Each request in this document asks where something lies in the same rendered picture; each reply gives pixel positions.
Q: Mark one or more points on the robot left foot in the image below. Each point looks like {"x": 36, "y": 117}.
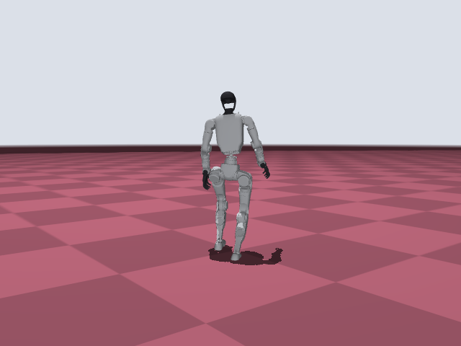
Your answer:
{"x": 219, "y": 245}

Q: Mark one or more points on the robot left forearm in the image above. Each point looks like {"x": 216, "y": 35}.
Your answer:
{"x": 205, "y": 161}

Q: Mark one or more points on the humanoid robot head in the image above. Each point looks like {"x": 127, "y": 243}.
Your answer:
{"x": 226, "y": 98}

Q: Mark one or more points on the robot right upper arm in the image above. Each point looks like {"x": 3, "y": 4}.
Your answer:
{"x": 247, "y": 120}

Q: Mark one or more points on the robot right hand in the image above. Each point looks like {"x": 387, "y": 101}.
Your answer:
{"x": 264, "y": 165}

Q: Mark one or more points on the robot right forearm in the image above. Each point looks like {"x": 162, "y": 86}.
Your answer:
{"x": 259, "y": 155}

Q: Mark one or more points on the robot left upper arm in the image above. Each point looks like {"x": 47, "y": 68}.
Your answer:
{"x": 209, "y": 126}

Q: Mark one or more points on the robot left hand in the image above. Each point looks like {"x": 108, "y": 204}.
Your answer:
{"x": 204, "y": 179}

